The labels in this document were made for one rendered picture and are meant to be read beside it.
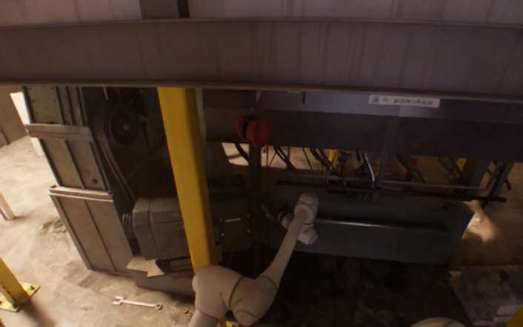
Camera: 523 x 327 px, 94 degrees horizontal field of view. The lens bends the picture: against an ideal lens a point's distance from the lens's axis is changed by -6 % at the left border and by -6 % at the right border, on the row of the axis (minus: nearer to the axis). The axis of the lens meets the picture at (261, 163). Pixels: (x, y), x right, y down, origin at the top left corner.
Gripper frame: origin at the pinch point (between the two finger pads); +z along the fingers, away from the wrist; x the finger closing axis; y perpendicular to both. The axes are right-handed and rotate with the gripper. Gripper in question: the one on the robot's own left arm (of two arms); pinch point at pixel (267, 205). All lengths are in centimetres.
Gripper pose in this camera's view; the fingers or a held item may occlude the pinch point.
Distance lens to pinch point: 167.6
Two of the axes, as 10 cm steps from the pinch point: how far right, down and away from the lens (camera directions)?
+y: 0.0, -8.7, -5.0
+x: -7.7, 3.2, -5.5
